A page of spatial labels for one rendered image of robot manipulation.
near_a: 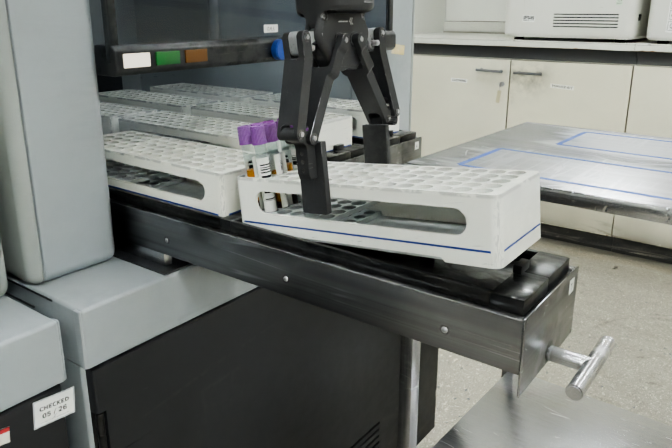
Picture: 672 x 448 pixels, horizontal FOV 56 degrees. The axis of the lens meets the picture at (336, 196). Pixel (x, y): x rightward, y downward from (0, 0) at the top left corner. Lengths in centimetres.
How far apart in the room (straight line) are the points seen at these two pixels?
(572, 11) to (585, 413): 192
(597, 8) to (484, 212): 241
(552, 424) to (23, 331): 97
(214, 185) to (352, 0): 25
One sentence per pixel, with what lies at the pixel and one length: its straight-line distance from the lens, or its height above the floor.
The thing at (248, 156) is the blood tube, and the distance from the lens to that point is 68.
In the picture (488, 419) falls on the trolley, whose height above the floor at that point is 28.
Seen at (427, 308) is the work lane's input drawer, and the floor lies 79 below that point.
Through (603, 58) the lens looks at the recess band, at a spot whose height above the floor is 83.
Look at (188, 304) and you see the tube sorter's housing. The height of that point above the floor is 69.
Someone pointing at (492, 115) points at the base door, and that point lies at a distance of 308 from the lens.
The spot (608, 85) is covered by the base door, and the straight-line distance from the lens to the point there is 290.
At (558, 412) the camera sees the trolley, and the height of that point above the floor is 28.
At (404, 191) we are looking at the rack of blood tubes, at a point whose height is 88.
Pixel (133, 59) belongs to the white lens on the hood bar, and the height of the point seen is 98.
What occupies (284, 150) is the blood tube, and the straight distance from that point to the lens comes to 69.
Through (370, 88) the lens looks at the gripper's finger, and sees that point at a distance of 67.
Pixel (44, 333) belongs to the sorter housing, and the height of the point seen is 73.
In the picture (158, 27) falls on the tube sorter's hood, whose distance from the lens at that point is 83.
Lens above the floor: 104
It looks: 16 degrees down
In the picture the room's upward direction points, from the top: straight up
